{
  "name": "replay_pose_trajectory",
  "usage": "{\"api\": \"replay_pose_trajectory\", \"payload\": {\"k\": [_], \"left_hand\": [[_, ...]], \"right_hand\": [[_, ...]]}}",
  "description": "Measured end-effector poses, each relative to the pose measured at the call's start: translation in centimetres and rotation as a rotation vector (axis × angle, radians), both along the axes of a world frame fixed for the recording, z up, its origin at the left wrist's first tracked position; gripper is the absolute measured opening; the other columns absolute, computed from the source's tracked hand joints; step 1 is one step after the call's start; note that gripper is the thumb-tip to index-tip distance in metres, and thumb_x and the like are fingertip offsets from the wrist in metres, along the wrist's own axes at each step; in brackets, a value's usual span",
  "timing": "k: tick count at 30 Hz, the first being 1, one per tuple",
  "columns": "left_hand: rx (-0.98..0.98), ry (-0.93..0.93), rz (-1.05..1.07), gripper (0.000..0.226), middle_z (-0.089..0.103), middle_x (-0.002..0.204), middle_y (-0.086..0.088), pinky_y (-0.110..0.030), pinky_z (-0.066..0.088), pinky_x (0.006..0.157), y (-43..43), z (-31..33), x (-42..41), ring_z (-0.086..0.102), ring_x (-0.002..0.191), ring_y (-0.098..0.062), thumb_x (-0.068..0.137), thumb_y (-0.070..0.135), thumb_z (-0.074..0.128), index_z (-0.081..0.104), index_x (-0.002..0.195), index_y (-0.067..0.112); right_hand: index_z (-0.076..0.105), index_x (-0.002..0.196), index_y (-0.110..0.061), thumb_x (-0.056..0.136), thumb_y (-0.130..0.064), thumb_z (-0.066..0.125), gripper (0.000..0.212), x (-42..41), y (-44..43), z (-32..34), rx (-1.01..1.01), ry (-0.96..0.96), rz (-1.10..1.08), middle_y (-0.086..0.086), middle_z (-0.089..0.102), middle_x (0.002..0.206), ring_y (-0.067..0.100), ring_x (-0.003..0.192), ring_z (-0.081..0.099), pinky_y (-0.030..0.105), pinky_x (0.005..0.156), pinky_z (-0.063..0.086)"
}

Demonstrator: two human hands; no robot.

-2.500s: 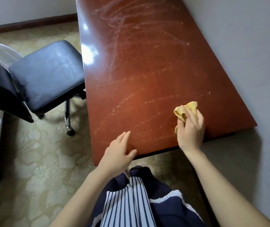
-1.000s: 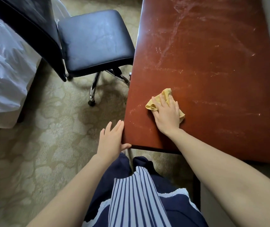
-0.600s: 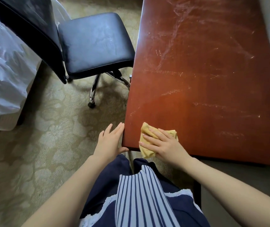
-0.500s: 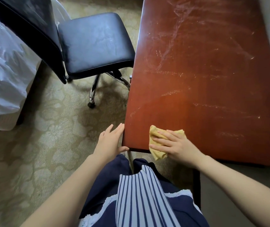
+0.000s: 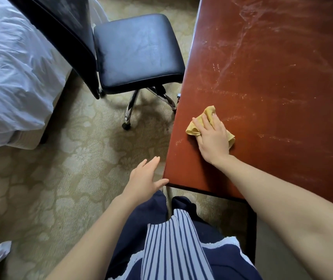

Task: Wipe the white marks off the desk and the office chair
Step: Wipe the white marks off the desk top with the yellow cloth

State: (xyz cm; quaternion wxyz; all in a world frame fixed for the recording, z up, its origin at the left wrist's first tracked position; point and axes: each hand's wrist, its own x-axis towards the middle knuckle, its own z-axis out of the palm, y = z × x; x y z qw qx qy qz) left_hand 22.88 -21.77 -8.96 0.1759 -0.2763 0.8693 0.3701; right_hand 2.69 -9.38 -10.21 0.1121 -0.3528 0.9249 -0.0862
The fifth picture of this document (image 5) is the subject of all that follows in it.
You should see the person's left hand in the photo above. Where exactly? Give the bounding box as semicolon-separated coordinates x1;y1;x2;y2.
121;156;169;206

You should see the person's right hand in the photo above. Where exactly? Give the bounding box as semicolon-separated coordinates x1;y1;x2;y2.
192;113;231;166

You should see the yellow cleaning cloth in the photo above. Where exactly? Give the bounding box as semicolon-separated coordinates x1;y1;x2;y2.
186;105;236;150

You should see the black leather chair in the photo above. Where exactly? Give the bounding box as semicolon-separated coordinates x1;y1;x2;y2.
4;0;186;131

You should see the person's left forearm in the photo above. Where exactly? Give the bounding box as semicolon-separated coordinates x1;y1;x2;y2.
45;195;144;280

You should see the person's right forearm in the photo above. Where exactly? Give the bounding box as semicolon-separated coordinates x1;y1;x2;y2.
213;156;333;280

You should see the blue striped white apron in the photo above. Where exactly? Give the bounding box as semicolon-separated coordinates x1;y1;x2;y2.
141;209;215;280

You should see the red-brown wooden table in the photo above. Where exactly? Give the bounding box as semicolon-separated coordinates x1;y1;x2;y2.
163;0;333;264

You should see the navy dress with white trim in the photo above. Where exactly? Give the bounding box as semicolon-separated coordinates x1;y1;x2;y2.
107;191;262;280

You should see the white bed sheet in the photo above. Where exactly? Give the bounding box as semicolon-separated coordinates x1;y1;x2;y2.
0;0;73;151

